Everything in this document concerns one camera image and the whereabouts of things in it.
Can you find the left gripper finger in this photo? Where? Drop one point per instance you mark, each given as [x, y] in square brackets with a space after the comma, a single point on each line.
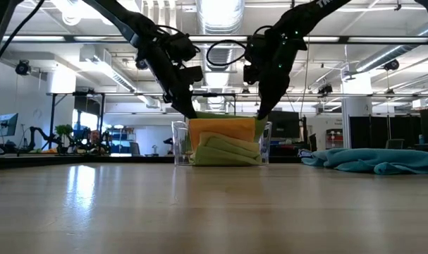
[183, 102]

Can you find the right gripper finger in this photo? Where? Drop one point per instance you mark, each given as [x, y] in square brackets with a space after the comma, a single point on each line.
[273, 100]

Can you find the orange microfiber towel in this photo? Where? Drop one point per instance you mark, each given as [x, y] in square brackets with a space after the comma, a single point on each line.
[220, 128]

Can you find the yellow microfiber towel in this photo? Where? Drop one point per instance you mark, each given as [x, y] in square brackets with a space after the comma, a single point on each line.
[235, 141]

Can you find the pale green microfiber towel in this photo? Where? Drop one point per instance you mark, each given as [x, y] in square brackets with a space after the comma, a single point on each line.
[220, 157]

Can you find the blue microfiber towel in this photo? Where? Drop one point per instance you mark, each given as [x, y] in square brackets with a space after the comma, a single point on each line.
[376, 160]

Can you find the black background robot arm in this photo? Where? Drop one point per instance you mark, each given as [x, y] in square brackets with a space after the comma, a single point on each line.
[39, 132]
[90, 143]

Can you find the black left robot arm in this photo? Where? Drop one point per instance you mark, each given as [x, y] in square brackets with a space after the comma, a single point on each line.
[122, 17]

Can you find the black monitor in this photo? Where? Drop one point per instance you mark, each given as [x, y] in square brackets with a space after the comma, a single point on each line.
[286, 123]

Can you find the black hanging spotlight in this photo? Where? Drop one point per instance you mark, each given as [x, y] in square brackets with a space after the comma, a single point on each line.
[325, 90]
[141, 65]
[23, 67]
[391, 64]

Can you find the clear plastic bin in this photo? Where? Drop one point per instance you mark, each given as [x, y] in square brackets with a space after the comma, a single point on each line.
[180, 141]

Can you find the small grey desk lamp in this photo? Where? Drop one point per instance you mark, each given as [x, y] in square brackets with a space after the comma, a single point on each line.
[154, 150]

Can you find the white and blue bag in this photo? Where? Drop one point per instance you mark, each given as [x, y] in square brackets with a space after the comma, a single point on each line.
[305, 153]

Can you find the red and white cabinet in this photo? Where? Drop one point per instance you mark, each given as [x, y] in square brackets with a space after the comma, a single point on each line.
[334, 137]

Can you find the black stand with screen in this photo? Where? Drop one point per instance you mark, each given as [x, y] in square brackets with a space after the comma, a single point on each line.
[90, 106]

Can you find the black light bar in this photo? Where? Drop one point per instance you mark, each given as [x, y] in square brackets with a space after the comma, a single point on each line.
[376, 39]

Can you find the black partition panels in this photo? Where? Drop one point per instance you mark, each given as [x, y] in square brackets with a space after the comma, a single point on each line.
[376, 130]

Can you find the green potted plant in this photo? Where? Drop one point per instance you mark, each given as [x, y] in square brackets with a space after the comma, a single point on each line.
[63, 130]

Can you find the grey office chair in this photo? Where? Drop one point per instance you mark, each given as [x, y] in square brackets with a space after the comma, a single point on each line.
[395, 143]

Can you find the small blue bottle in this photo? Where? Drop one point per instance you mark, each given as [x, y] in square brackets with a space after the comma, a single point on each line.
[421, 139]

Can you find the grey framed monitor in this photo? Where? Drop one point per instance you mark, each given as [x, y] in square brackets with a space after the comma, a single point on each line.
[7, 124]

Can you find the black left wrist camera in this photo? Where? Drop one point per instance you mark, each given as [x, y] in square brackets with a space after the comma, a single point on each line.
[192, 75]

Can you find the black aluminium table frame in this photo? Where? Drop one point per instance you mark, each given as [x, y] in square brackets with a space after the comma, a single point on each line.
[93, 160]

